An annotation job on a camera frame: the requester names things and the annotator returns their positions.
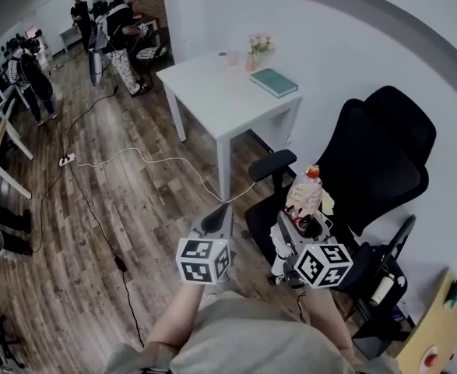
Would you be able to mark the patterned umbrella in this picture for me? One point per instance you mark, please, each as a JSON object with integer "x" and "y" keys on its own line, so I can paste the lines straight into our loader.
{"x": 304, "y": 199}

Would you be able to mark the person's left forearm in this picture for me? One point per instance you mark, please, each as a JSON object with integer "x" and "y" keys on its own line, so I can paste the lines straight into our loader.
{"x": 173, "y": 318}

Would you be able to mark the green book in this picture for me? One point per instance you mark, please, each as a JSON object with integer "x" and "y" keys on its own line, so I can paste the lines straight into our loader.
{"x": 273, "y": 82}

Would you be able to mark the red round object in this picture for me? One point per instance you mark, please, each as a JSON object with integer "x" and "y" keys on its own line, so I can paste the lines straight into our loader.
{"x": 431, "y": 358}

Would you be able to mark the black tripod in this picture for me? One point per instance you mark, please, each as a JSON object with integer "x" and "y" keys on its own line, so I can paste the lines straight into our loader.
{"x": 0, "y": 337}

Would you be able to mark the pink vase with flowers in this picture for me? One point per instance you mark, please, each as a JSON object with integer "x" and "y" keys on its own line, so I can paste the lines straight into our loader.
{"x": 250, "y": 63}

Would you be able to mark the white table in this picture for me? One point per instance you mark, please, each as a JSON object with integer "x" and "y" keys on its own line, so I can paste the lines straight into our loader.
{"x": 212, "y": 92}

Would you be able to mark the small grey side table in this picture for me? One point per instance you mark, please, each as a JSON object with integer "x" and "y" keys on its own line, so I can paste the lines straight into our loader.
{"x": 70, "y": 35}

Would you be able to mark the white power strip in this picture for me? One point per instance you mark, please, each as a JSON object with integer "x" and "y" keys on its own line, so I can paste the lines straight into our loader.
{"x": 67, "y": 160}

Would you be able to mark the person's beige shirt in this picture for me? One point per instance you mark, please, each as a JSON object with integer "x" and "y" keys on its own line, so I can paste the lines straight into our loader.
{"x": 251, "y": 337}

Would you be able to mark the green tool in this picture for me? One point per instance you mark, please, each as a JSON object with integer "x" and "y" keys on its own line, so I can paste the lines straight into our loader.
{"x": 452, "y": 293}

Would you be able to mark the black office chair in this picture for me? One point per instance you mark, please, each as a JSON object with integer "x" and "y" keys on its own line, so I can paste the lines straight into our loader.
{"x": 368, "y": 150}

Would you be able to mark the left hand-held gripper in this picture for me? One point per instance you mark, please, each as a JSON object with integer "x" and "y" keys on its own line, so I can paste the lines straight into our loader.
{"x": 197, "y": 261}

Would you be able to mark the person's right forearm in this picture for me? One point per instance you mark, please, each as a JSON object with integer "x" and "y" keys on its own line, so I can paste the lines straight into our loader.
{"x": 325, "y": 318}

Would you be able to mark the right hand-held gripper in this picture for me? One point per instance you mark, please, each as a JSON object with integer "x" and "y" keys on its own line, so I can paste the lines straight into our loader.
{"x": 321, "y": 265}

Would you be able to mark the white bottle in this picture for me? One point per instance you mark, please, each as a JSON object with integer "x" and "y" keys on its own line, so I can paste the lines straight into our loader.
{"x": 382, "y": 290}

